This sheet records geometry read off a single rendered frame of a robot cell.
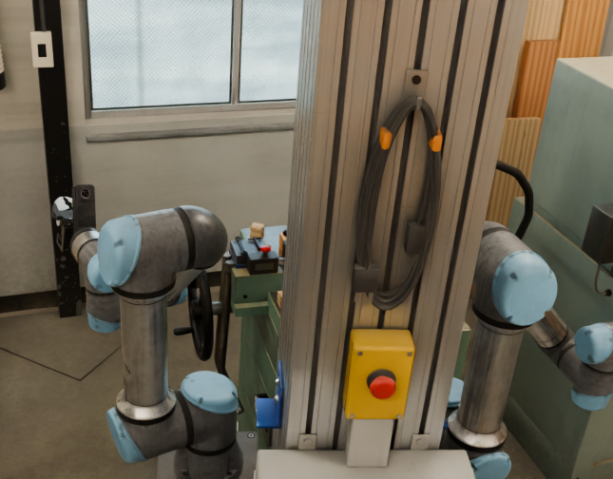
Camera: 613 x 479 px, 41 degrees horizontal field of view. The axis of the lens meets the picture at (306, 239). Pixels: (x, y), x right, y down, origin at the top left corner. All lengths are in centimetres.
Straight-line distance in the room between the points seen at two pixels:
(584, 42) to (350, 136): 306
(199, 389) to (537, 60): 255
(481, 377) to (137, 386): 65
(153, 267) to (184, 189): 222
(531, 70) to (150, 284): 268
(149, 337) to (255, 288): 77
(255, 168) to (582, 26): 160
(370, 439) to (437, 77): 56
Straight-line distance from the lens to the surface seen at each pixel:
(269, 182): 376
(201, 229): 147
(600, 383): 178
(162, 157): 358
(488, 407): 163
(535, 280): 146
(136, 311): 152
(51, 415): 331
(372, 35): 102
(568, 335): 185
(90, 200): 191
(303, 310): 118
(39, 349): 364
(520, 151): 383
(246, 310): 229
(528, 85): 388
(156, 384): 163
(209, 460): 181
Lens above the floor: 215
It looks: 29 degrees down
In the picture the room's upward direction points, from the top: 5 degrees clockwise
